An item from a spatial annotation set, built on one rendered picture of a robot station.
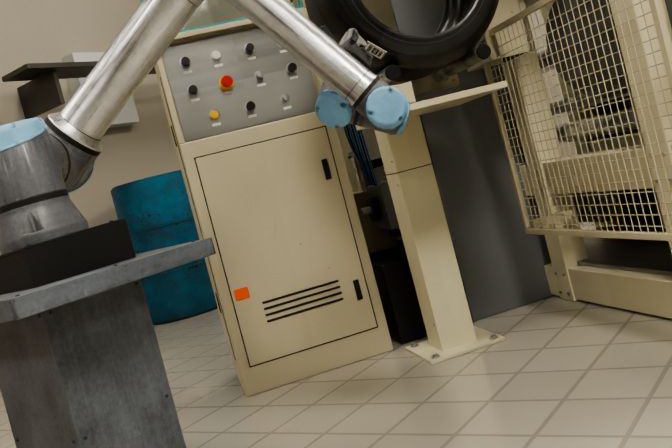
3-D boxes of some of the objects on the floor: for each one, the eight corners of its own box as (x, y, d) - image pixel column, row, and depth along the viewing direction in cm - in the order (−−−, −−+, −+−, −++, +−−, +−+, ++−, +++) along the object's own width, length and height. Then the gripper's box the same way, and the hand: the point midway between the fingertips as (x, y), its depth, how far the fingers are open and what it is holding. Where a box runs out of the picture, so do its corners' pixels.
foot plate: (405, 349, 261) (403, 343, 261) (473, 327, 267) (471, 322, 267) (431, 364, 235) (429, 358, 234) (506, 339, 240) (504, 333, 240)
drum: (193, 302, 552) (160, 178, 549) (254, 293, 514) (218, 160, 511) (126, 329, 501) (89, 192, 498) (187, 321, 463) (148, 173, 460)
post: (428, 348, 255) (245, -364, 248) (463, 336, 258) (283, -367, 251) (442, 354, 243) (249, -395, 235) (479, 342, 246) (289, -398, 238)
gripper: (347, 97, 191) (359, 54, 206) (369, 77, 185) (380, 34, 201) (321, 77, 188) (335, 35, 203) (344, 55, 182) (357, 14, 198)
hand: (349, 30), depth 200 cm, fingers closed
